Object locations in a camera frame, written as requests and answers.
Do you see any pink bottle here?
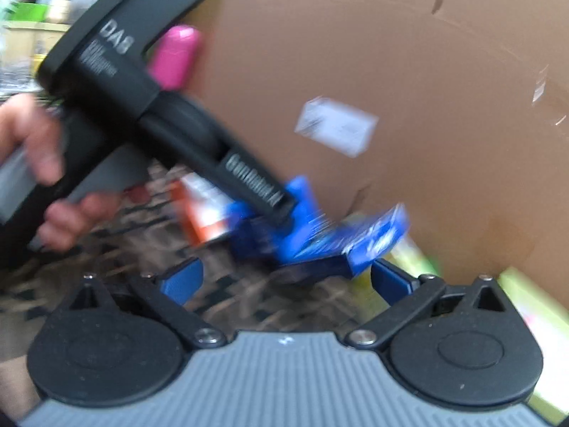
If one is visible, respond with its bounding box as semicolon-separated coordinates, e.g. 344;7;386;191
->
148;24;204;92

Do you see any blue box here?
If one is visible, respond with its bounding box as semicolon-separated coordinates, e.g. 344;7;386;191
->
231;202;410;279

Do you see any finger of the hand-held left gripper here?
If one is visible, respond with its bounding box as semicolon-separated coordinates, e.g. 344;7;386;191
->
140;97;318;228

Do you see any orange and white box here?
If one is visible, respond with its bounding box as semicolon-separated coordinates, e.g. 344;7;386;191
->
171;173;233;246

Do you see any white shipping label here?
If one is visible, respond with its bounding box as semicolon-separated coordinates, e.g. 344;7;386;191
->
294;96;380;158

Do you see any green shoe box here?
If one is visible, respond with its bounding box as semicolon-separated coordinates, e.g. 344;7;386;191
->
390;232;569;426

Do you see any person's left hand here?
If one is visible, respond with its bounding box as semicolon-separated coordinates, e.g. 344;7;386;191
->
0;93;148;252

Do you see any black patterned mat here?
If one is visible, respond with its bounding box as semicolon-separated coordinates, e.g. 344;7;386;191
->
0;164;393;326

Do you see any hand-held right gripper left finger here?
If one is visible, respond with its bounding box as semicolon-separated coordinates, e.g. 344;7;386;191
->
67;257;227;350

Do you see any brown cardboard sheet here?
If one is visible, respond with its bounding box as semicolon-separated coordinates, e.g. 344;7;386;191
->
184;0;569;314

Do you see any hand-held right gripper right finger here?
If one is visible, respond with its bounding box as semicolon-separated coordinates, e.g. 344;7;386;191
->
345;258;508;350

